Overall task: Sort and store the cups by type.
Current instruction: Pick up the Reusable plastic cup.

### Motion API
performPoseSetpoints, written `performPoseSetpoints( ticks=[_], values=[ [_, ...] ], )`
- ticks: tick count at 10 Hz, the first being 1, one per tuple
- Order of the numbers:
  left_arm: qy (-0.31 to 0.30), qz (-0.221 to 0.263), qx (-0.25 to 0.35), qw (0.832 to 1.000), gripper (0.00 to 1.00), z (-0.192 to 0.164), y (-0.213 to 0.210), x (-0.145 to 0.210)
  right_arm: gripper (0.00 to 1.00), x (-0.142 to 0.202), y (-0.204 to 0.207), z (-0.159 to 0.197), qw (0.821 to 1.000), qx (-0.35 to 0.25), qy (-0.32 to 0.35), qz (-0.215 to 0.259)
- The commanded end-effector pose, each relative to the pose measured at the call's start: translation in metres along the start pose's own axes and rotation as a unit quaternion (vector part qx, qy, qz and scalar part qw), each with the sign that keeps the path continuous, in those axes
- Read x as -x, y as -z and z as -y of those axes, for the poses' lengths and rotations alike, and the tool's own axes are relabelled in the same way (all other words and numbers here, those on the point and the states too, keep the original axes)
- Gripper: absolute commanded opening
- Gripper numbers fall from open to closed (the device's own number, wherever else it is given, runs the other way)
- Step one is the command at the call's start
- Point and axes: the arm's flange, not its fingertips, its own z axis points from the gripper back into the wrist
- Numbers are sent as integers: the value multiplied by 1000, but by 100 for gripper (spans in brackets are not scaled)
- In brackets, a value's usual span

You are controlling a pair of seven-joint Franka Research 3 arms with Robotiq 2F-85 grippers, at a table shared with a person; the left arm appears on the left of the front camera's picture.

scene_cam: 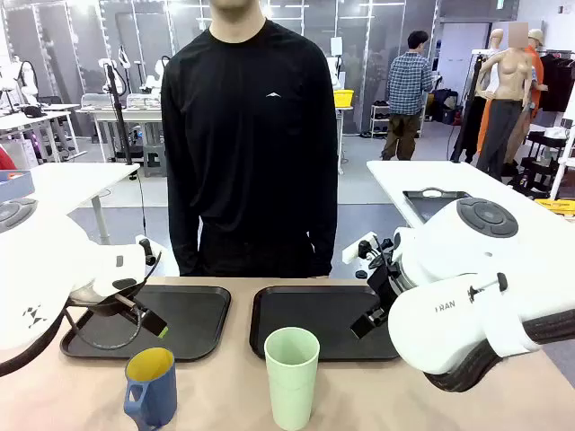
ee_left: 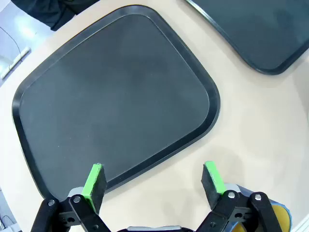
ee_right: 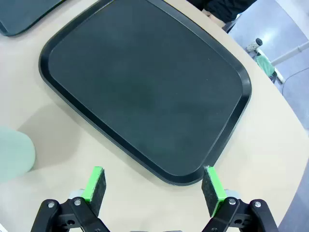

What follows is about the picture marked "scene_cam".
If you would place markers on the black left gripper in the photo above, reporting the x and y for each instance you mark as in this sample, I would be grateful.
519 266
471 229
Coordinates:
108 307

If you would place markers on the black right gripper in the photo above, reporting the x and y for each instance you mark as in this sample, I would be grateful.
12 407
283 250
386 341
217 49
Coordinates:
383 283

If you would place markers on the blue mug yellow inside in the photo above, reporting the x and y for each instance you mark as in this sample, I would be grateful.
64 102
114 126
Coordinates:
157 395

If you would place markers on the pale green plastic cup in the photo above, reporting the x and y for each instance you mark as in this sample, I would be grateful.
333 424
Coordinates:
292 386

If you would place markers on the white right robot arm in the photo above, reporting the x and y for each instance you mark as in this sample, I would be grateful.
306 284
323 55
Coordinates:
449 251

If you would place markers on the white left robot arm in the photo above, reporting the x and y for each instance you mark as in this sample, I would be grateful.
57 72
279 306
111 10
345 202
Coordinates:
45 260

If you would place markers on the person's left forearm black sleeve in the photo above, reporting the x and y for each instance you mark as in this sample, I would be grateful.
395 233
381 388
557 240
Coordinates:
324 224

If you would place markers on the person's right forearm black sleeve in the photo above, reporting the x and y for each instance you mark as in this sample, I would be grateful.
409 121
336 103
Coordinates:
182 224

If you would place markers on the black plastic tray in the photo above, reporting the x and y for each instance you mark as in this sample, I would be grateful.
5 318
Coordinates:
305 310
197 323

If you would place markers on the white power strip black plugs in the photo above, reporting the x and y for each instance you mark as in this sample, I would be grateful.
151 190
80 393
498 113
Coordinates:
355 249

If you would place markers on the large white table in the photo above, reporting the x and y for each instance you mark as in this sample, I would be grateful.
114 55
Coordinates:
395 179

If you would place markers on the white table with grey leg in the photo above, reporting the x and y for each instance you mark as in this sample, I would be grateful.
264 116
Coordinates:
81 179

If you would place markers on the person in black shirt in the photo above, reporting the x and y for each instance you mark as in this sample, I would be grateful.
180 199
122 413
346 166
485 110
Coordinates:
251 157

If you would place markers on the blue open box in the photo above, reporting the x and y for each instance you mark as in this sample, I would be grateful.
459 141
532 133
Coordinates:
13 186

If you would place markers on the black tripod stand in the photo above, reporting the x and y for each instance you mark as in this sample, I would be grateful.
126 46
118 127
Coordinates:
119 116

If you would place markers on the yellow flat package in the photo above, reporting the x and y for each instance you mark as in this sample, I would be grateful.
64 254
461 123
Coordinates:
554 207

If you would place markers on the yellow plastic bin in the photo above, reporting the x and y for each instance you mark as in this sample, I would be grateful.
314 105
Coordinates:
343 98

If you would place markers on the man in plaid shirt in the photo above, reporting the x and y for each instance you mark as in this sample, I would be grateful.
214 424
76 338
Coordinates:
406 81

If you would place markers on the beige mannequin grey trousers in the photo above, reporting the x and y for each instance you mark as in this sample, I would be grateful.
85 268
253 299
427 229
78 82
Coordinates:
507 90

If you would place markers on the black clothes on rack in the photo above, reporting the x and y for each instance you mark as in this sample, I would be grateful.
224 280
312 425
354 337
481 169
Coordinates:
557 83

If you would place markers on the mannequin orange garment hat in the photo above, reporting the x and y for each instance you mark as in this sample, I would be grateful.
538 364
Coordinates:
536 67

